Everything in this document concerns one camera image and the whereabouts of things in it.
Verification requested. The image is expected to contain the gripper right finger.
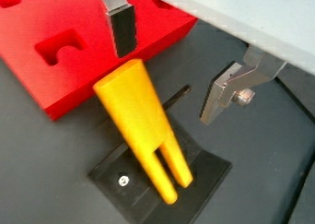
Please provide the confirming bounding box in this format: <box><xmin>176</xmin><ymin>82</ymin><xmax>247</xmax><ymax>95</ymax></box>
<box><xmin>199</xmin><ymin>45</ymin><xmax>287</xmax><ymax>124</ymax></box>

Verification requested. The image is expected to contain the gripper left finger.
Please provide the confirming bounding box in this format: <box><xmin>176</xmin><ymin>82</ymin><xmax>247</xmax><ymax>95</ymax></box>
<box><xmin>103</xmin><ymin>0</ymin><xmax>136</xmax><ymax>58</ymax></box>

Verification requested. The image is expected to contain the yellow two-prong peg object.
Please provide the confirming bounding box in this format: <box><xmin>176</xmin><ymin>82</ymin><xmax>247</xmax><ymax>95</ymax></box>
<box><xmin>94</xmin><ymin>59</ymin><xmax>194</xmax><ymax>205</ymax></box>

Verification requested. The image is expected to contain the red foam shape board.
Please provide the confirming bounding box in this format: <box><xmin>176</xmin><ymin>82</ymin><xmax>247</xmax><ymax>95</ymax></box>
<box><xmin>0</xmin><ymin>0</ymin><xmax>198</xmax><ymax>120</ymax></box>

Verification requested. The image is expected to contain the black curved fixture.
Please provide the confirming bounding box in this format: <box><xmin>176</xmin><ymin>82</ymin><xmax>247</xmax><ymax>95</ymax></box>
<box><xmin>88</xmin><ymin>86</ymin><xmax>231</xmax><ymax>224</ymax></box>

